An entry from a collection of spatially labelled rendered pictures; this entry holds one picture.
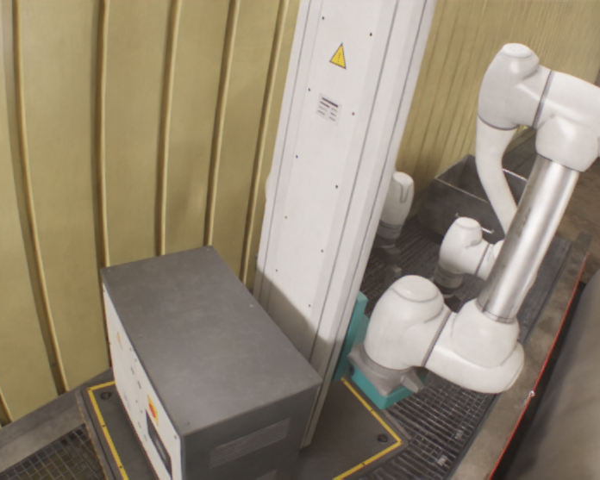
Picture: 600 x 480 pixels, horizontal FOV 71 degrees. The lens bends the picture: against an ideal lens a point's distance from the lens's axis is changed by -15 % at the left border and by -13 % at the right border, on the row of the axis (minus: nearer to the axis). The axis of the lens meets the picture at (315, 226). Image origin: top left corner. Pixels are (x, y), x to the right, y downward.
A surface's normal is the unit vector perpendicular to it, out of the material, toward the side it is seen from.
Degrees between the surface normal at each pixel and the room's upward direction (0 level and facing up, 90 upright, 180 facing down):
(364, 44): 90
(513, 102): 109
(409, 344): 88
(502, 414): 0
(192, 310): 0
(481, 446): 1
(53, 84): 90
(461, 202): 88
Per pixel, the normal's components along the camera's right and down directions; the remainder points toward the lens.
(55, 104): 0.78, 0.43
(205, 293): 0.18, -0.84
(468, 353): -0.47, 0.15
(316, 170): -0.80, 0.17
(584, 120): -0.47, 0.37
